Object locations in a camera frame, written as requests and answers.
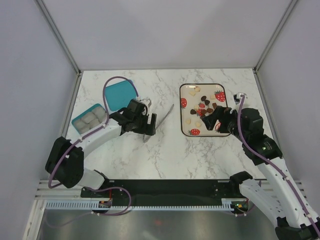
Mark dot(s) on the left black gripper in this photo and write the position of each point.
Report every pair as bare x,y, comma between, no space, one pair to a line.
147,129

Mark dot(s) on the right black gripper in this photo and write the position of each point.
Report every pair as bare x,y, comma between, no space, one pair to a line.
223,113

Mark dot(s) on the white heart chocolate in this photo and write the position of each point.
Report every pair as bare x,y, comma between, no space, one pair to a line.
198,124

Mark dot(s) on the metal serving tongs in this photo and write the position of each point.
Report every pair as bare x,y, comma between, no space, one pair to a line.
147,137

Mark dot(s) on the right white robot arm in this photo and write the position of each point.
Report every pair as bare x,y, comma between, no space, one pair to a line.
290,214

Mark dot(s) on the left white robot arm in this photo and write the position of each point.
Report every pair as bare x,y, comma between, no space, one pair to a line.
66,161

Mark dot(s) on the brown round chocolate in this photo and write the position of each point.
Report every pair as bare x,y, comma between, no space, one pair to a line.
209,110

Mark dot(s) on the brown oval chocolate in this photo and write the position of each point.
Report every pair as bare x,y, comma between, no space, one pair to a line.
202,111

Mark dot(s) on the dark round chocolate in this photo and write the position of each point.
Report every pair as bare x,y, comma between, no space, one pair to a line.
204,98

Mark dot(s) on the white square chocolate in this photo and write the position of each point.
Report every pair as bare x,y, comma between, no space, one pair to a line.
192,93

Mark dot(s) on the teal chocolate box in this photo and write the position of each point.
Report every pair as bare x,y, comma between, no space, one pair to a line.
89,119

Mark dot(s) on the strawberry pattern tray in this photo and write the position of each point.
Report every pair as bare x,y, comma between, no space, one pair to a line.
187,102

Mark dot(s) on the teal box lid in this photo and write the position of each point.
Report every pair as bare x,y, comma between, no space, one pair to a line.
119,95

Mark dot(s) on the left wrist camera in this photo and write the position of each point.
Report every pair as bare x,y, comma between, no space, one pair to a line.
147,104

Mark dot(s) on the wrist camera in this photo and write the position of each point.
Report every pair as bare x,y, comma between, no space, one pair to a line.
238,97
147,104

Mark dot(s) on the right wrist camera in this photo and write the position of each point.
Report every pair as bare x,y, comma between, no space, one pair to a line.
238,97

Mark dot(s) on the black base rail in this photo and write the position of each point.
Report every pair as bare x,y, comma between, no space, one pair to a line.
176,192

